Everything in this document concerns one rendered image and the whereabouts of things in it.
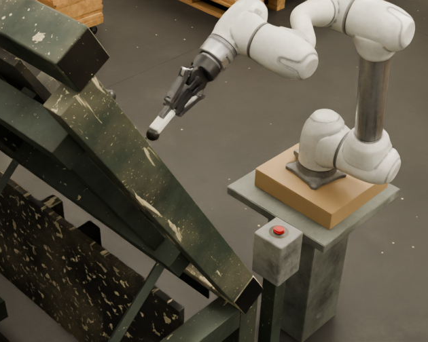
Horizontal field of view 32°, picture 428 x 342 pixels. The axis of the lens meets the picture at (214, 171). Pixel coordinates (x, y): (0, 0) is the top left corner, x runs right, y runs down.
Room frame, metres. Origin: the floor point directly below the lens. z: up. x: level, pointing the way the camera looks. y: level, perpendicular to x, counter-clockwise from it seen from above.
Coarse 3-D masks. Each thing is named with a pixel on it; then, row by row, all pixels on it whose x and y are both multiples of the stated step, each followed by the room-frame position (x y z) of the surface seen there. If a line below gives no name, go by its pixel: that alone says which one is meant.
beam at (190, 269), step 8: (184, 272) 1.87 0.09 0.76; (192, 272) 1.77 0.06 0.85; (200, 280) 1.74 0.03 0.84; (256, 280) 1.72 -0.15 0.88; (208, 288) 1.78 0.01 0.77; (248, 288) 1.69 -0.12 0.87; (256, 288) 1.72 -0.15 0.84; (240, 296) 1.66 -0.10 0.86; (248, 296) 1.69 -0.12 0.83; (256, 296) 1.72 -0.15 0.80; (232, 304) 1.67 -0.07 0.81; (240, 304) 1.66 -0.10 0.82; (248, 304) 1.69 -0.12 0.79
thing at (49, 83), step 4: (40, 72) 1.55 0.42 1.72; (40, 76) 1.54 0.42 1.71; (44, 76) 1.53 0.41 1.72; (48, 76) 1.53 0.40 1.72; (40, 80) 1.53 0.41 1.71; (44, 80) 1.52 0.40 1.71; (48, 80) 1.52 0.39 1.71; (52, 80) 1.52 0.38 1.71; (44, 84) 1.51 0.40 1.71; (48, 84) 1.51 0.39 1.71; (52, 84) 1.51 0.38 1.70; (56, 84) 1.52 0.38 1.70; (48, 88) 1.51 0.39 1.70; (52, 88) 1.51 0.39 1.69; (56, 88) 1.52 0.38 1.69; (52, 92) 1.51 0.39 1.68
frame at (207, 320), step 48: (0, 240) 2.36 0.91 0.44; (48, 240) 2.10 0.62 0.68; (96, 240) 2.00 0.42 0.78; (48, 288) 2.13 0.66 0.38; (96, 288) 1.91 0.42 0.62; (0, 336) 1.60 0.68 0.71; (96, 336) 1.93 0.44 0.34; (144, 336) 1.74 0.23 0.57; (192, 336) 1.55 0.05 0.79; (240, 336) 1.68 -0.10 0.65
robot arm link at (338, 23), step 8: (336, 0) 2.19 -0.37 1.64; (344, 0) 2.19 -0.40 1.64; (352, 0) 2.18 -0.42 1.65; (336, 8) 2.17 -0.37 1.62; (344, 8) 2.17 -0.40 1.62; (336, 16) 2.16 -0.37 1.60; (344, 16) 2.15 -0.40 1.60; (328, 24) 2.16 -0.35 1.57; (336, 24) 2.17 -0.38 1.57; (344, 24) 2.15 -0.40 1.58; (344, 32) 2.16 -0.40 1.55
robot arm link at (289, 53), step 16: (320, 0) 2.15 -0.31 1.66; (304, 16) 1.98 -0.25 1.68; (320, 16) 2.10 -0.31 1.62; (272, 32) 1.72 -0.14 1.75; (288, 32) 1.73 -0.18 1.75; (304, 32) 1.86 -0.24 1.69; (256, 48) 1.71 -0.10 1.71; (272, 48) 1.68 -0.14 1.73; (288, 48) 1.67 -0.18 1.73; (304, 48) 1.68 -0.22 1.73; (272, 64) 1.67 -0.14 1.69; (288, 64) 1.65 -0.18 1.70; (304, 64) 1.65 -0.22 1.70
